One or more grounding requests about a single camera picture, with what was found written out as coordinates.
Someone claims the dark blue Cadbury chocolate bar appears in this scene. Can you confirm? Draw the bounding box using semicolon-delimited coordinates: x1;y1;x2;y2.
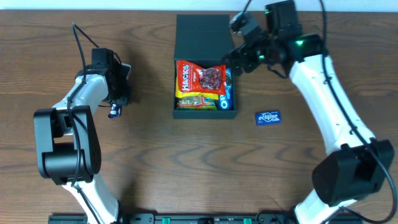
108;104;123;119

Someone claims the red Hacks candy bag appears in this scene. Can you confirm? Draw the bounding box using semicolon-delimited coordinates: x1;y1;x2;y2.
176;60;226;95

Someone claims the blue Oreo cookie pack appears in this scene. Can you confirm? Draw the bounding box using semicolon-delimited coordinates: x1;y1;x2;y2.
218;68;233;110

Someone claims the yellow Hacks candy bag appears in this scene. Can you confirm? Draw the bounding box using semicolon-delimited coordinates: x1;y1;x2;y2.
175;80;219;100

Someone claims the blue Eclipse mint box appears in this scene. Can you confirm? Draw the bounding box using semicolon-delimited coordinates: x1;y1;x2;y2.
254;110;282;126

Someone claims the green Haribo gummy bag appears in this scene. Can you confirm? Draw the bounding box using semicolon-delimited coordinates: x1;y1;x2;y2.
176;96;218;111

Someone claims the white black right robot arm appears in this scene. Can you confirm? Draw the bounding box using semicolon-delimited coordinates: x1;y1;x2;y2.
223;1;397;223

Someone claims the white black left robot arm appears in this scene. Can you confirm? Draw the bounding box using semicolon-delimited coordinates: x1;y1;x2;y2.
33;48;131;223

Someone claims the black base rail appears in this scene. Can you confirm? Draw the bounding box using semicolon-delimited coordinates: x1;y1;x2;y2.
48;207;363;224

